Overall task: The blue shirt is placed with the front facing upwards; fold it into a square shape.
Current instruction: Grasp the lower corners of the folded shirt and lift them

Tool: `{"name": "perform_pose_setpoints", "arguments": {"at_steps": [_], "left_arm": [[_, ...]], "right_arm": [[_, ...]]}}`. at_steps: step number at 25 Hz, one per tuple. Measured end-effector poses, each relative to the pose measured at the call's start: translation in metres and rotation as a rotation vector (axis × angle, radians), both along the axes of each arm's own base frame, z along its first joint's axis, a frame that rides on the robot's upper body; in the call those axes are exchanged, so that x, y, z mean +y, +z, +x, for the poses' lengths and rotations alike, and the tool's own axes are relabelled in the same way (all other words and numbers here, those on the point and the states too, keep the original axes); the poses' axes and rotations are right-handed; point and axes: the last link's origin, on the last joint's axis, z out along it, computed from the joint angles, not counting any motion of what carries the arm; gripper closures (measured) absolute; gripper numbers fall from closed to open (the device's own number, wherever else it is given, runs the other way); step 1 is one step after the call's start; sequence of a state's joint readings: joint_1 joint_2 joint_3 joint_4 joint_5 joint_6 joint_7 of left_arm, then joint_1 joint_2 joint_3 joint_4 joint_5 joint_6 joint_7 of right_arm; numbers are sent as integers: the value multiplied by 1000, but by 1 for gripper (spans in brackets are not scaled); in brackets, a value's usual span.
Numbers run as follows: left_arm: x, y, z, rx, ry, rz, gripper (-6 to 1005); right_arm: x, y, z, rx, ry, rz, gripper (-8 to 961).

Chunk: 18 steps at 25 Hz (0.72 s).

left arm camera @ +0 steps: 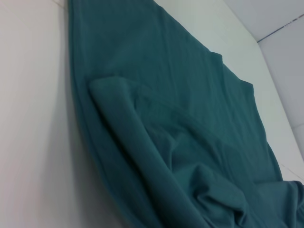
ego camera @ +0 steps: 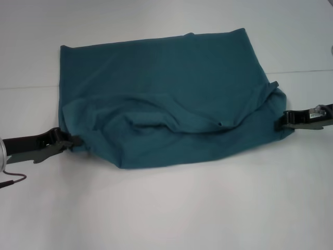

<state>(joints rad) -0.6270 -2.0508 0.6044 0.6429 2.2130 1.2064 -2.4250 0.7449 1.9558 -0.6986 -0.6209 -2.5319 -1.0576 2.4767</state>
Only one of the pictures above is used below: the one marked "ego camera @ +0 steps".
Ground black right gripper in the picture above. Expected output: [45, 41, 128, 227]
[274, 103, 333, 132]

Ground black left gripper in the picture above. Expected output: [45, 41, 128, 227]
[4, 127, 84, 165]

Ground blue t-shirt with pink print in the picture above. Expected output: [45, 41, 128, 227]
[58, 28, 294, 170]

